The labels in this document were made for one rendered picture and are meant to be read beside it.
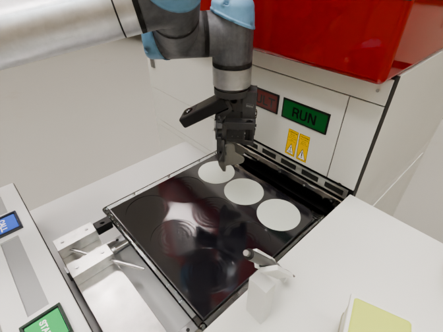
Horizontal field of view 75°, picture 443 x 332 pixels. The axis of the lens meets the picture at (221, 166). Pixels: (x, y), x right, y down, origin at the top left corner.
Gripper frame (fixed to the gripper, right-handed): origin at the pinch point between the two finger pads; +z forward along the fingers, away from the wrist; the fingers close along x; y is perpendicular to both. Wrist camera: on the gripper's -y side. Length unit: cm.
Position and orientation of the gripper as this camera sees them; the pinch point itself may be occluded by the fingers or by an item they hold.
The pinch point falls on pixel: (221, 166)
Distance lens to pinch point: 69.5
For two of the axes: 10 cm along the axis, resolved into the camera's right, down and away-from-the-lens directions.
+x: 1.1, -6.0, 7.9
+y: 9.9, 0.6, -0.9
